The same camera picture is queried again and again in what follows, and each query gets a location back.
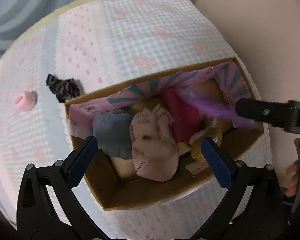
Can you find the light blue hanging cloth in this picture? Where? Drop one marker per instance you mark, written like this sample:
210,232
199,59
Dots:
27,10

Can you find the grey-blue sock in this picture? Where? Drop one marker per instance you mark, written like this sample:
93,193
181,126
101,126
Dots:
112,135

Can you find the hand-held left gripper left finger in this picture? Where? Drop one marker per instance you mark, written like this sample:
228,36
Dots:
82,163

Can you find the person's right hand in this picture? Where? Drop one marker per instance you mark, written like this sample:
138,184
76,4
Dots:
292,177

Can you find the small pink plush piece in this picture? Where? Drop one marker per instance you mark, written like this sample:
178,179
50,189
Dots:
25,100

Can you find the purple fuzzy sock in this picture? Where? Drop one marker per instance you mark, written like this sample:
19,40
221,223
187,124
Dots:
210,108

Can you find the beige yellow sock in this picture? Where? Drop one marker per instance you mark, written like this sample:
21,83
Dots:
200,150

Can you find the dark patterned cloth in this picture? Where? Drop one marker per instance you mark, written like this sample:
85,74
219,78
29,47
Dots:
63,88

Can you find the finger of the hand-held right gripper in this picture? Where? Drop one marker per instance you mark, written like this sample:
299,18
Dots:
262,112

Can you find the magenta cloth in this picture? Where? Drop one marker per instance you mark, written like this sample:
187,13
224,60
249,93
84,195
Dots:
182,120

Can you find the pale pink sock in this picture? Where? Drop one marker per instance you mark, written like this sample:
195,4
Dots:
152,155

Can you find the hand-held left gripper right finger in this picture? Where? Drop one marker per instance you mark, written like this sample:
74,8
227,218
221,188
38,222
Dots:
216,162

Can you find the cardboard box with pink print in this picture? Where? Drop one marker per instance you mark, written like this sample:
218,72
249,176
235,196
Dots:
140,195

